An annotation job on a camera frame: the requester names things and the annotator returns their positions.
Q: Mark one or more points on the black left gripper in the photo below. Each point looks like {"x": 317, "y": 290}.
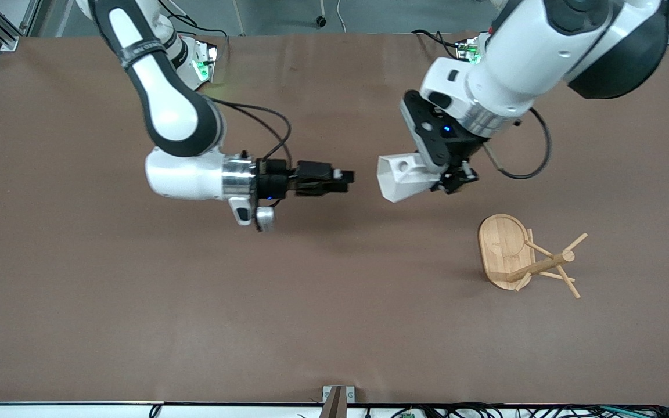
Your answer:
{"x": 463, "y": 160}

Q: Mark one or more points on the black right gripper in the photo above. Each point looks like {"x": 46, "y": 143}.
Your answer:
{"x": 274, "y": 179}

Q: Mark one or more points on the white angular cup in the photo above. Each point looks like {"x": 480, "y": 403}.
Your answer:
{"x": 404, "y": 177}

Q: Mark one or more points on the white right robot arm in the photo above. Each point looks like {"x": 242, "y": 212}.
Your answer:
{"x": 166, "y": 110}

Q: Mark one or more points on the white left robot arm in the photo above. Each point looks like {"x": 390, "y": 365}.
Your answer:
{"x": 532, "y": 52}

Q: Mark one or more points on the wooden cup rack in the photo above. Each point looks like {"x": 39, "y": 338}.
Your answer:
{"x": 500, "y": 247}

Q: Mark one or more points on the black caster wheel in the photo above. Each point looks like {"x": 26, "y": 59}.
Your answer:
{"x": 321, "y": 21}

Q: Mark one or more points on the metal table edge bracket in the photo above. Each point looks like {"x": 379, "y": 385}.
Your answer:
{"x": 337, "y": 400}

